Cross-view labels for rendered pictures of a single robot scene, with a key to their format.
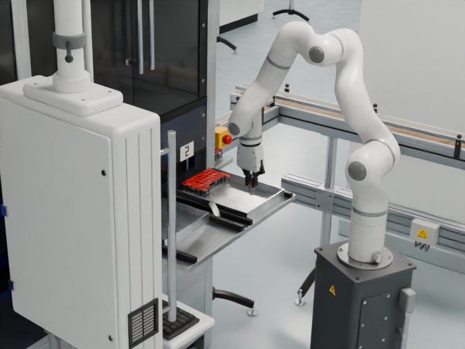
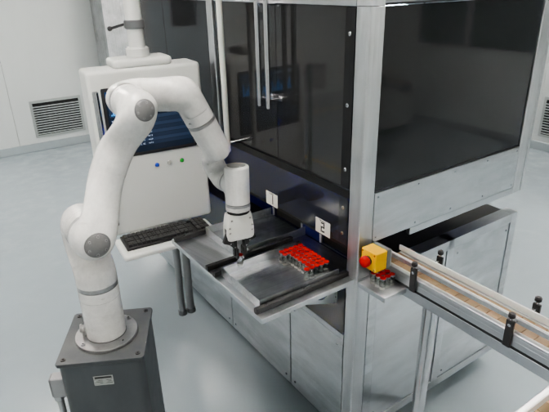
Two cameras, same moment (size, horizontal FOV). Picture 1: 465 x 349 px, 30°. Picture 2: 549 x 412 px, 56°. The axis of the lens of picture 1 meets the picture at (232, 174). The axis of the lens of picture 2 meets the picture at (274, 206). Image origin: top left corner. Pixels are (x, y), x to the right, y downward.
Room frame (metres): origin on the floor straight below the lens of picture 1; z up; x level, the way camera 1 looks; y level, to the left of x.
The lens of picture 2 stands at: (3.62, -1.48, 1.88)
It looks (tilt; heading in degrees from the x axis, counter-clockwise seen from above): 24 degrees down; 112
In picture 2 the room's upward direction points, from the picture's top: 1 degrees counter-clockwise
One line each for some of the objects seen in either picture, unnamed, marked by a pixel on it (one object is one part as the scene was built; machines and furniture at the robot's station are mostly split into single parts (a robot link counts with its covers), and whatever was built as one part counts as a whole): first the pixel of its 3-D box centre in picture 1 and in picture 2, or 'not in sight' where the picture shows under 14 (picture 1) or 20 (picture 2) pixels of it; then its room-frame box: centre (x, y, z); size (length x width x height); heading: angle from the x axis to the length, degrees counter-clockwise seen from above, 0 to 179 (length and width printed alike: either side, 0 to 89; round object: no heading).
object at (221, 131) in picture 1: (217, 136); (375, 257); (3.35, 0.07, 1.00); 0.08 x 0.07 x 0.07; 56
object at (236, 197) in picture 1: (229, 192); (279, 272); (3.02, 0.01, 0.90); 0.34 x 0.26 x 0.04; 56
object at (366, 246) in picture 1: (367, 233); (102, 309); (2.61, -0.46, 0.95); 0.19 x 0.19 x 0.18
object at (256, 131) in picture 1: (249, 117); (236, 183); (2.90, -0.05, 1.26); 0.09 x 0.08 x 0.13; 150
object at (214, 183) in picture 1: (210, 185); (298, 263); (3.07, 0.08, 0.90); 0.18 x 0.02 x 0.05; 146
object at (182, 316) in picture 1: (138, 304); (166, 232); (2.35, 0.29, 0.82); 0.40 x 0.14 x 0.02; 51
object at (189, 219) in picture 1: (150, 217); (255, 230); (2.80, 0.29, 0.90); 0.34 x 0.26 x 0.04; 56
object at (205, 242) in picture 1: (193, 212); (263, 257); (2.90, 0.14, 0.87); 0.70 x 0.48 x 0.02; 146
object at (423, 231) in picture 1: (424, 232); not in sight; (3.50, -0.88, 0.50); 0.12 x 0.05 x 0.09; 56
